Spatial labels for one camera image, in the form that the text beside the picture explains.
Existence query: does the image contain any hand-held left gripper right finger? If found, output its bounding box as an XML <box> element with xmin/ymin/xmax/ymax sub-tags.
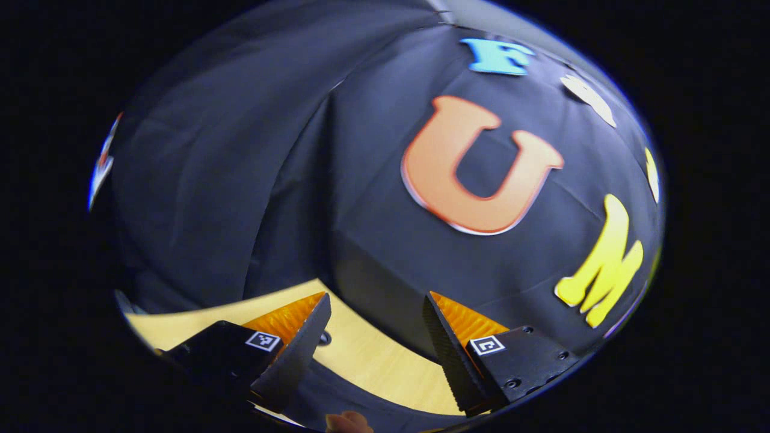
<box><xmin>422</xmin><ymin>291</ymin><xmax>581</xmax><ymax>417</ymax></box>

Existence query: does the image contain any white banner with blue edge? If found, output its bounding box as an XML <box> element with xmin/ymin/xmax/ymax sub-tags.
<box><xmin>89</xmin><ymin>113</ymin><xmax>124</xmax><ymax>211</ymax></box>

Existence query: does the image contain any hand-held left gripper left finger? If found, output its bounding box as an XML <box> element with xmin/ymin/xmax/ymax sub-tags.
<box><xmin>156</xmin><ymin>292</ymin><xmax>333</xmax><ymax>414</ymax></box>

